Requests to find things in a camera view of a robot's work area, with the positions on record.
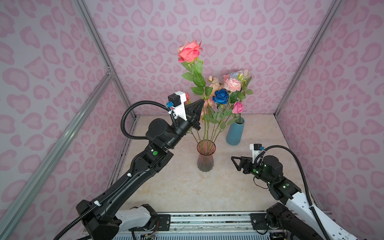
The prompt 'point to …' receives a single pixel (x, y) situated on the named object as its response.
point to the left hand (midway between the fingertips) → (203, 98)
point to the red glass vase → (205, 158)
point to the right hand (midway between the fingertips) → (236, 158)
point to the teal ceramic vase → (234, 133)
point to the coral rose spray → (207, 115)
